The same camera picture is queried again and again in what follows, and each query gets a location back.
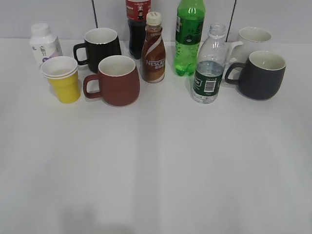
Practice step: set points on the white paper cup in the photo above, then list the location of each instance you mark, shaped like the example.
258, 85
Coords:
59, 67

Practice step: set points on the dark grey ceramic mug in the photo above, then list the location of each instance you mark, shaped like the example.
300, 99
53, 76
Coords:
261, 75

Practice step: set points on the red ceramic mug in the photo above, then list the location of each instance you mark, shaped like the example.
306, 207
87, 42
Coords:
118, 81

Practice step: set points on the clear water bottle green label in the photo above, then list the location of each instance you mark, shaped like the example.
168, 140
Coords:
210, 65

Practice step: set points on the black ceramic mug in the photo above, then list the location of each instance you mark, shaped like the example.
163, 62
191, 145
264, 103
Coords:
99, 43

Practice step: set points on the yellow paper cup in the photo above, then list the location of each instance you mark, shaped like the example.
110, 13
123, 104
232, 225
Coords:
66, 87

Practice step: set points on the cola bottle red label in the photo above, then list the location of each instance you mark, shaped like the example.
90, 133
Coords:
136, 11

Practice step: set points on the brown Nescafe coffee bottle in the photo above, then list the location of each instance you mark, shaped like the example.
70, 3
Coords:
153, 52

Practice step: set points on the white yogurt drink bottle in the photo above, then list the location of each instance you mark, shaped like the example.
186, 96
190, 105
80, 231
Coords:
44, 44

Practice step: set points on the green soda bottle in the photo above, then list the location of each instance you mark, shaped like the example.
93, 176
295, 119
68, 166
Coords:
188, 32

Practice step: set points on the white ceramic mug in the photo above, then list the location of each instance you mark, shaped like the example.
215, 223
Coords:
250, 39

